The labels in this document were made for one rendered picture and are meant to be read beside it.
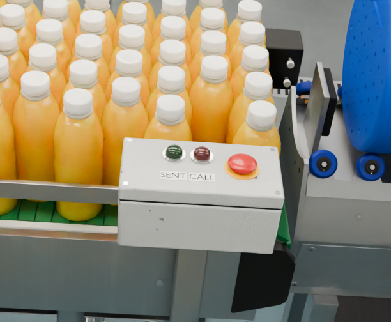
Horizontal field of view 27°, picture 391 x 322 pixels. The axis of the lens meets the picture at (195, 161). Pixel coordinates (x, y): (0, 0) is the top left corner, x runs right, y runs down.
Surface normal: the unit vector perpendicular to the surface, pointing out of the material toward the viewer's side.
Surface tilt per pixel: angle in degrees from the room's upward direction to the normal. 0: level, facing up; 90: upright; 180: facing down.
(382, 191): 52
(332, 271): 109
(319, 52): 0
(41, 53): 0
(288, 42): 0
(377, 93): 90
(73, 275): 90
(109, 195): 90
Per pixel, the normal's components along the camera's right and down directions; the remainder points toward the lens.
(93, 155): 0.70, 0.50
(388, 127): -0.01, 0.77
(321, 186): 0.06, 0.03
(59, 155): -0.61, 0.47
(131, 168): 0.08, -0.77
